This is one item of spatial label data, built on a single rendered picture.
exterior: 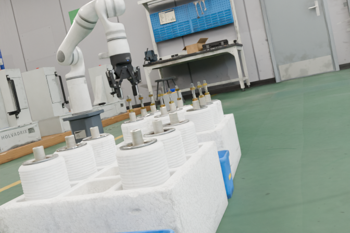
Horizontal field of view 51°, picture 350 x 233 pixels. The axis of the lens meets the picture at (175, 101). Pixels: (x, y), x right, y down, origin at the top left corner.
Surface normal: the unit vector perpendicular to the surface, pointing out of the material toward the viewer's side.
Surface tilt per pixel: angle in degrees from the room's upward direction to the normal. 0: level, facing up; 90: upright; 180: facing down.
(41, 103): 90
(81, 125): 91
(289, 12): 90
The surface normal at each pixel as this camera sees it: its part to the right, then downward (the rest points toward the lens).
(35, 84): -0.33, 0.12
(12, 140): 0.92, -0.18
